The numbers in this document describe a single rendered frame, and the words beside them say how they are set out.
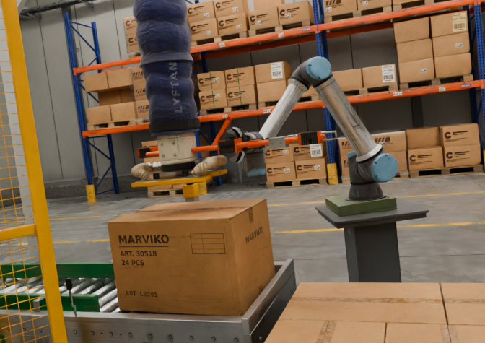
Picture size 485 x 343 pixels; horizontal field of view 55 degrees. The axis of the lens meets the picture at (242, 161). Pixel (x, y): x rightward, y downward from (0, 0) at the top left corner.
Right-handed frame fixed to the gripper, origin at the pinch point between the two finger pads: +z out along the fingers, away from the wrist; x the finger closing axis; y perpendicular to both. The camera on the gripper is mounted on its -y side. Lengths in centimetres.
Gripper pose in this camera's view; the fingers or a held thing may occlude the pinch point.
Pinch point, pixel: (235, 145)
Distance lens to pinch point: 199.1
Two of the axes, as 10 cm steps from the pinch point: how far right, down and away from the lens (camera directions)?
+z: -3.2, 1.1, -9.4
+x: -1.2, -9.9, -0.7
